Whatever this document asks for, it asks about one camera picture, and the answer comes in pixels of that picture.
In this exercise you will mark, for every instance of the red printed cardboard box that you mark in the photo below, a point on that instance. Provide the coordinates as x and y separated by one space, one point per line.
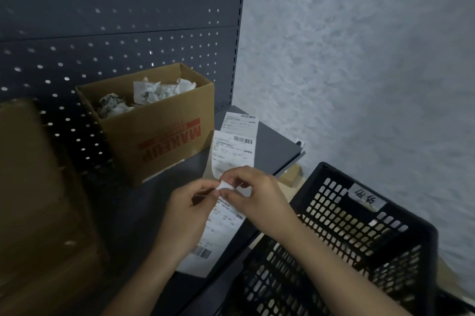
163 130

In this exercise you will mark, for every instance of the person's right hand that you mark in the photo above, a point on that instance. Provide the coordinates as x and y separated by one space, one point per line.
263 202

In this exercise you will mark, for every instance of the person's left hand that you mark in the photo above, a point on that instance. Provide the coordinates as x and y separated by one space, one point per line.
182 219

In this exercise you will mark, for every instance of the small brown cardboard box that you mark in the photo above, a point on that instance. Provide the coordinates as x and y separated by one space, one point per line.
291 175

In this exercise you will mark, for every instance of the dark grey metal shelf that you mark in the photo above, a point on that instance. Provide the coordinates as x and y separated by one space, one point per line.
267 145

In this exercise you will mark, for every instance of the dark grey shelf upright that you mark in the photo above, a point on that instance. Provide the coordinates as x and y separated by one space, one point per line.
239 30

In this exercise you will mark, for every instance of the grey crumpled paper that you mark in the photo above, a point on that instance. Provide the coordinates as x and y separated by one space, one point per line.
113 106

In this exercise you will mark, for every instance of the white shipping label strip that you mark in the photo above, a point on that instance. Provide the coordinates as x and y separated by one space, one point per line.
232 156

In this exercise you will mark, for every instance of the white crumpled paper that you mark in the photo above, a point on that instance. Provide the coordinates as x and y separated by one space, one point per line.
159 91

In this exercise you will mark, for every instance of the large plain cardboard box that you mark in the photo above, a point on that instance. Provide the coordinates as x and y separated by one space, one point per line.
40 215

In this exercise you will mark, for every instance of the dark grey pegboard panel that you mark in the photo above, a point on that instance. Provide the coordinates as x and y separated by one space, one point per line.
111 30

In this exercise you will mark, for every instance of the white handwritten crate label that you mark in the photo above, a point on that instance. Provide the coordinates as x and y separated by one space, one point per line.
365 194

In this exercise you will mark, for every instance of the person's left thumb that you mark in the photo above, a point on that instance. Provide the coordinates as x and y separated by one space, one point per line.
207 198

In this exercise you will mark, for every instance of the person's right forearm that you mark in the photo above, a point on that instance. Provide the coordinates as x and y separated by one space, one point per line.
334 271

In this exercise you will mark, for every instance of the person's left forearm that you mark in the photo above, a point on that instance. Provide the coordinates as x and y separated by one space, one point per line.
144 284

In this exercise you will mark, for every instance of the person's right thumb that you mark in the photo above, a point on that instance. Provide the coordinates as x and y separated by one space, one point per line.
233 199

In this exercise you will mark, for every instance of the black plastic crate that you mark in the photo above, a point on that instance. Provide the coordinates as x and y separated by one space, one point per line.
356 252

